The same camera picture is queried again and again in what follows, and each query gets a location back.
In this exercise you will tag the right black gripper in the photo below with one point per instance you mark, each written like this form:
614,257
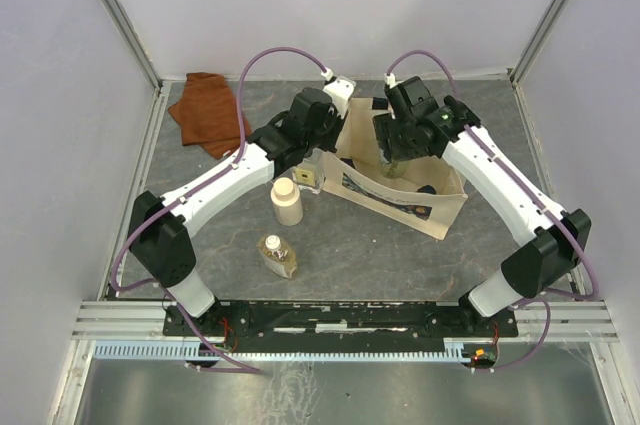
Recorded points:
385,126

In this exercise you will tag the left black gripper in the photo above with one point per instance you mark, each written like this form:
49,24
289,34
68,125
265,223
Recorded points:
337,125

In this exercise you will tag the pale green lotion bottle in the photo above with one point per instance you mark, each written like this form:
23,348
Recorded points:
394,169

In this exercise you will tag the cream canvas tote bag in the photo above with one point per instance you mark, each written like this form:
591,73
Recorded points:
428,198

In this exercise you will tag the amber liquid clear bottle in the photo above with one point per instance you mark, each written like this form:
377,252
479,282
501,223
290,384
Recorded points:
278,255

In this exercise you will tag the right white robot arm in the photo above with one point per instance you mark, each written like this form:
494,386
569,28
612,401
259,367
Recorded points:
550,240

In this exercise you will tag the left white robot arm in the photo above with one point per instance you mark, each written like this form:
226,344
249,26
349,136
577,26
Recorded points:
162,227

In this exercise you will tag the square perfume bottle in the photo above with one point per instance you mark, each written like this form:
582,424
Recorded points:
309,174

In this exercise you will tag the beige pump bottle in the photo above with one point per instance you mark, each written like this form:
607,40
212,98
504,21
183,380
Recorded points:
286,200

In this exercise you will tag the brown folded towel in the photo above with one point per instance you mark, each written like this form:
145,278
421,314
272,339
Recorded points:
207,114

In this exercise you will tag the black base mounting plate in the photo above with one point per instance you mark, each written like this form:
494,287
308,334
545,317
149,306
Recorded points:
325,327

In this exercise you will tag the small circuit board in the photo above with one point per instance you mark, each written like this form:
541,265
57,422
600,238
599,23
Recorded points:
484,357

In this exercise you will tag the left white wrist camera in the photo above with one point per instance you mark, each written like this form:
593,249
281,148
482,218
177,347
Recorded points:
340,89

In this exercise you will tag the aluminium frame rail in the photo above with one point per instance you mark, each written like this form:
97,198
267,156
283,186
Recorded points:
120,320

